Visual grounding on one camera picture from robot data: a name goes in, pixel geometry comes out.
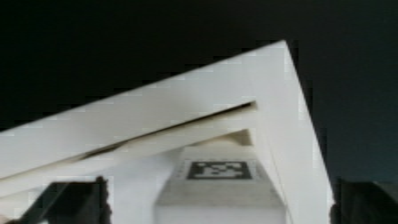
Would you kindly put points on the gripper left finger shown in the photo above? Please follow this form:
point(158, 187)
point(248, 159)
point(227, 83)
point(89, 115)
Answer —
point(69, 204)

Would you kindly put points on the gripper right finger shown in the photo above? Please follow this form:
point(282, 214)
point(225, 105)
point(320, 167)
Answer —
point(366, 203)

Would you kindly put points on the white table leg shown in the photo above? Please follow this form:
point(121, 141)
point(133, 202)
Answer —
point(218, 191)

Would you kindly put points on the white square table top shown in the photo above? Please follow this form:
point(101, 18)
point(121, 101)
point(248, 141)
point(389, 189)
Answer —
point(58, 153)

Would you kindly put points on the white U-shaped obstacle fence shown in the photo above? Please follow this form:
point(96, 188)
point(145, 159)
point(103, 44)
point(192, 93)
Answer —
point(247, 82)

